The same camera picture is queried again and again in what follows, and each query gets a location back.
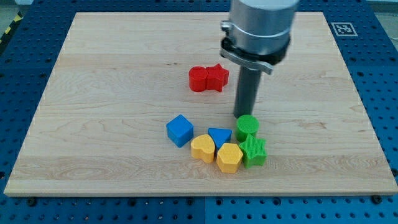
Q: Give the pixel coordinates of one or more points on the yellow heart block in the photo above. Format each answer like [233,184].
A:
[203,147]

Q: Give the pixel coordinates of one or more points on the wooden board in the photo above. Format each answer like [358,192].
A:
[120,77]

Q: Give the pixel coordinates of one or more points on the red star block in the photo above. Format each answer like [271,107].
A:
[217,77]

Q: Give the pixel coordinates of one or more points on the green star block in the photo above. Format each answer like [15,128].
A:
[254,152]

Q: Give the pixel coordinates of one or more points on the yellow hexagon block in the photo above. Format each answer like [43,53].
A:
[229,158]

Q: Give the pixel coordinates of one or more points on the blue triangle block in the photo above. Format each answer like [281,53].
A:
[220,136]

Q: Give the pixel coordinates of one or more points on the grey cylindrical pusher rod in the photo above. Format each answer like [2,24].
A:
[246,91]

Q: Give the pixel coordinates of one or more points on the green cylinder block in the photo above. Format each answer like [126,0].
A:
[246,125]

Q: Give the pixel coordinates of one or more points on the red cylinder block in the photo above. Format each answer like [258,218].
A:
[197,79]

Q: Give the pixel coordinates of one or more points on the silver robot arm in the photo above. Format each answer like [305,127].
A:
[275,14]

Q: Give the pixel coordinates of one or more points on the blue cube block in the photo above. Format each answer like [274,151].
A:
[180,130]

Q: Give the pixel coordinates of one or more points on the black screw right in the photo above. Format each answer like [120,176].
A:
[376,199]

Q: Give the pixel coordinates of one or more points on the black and silver clamp mount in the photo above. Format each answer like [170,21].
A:
[252,50]

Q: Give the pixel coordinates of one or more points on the white fiducial marker tag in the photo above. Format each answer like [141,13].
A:
[344,29]

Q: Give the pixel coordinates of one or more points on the black screw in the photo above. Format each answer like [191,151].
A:
[31,202]
[376,199]

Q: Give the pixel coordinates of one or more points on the black screw left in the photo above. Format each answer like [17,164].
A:
[31,202]

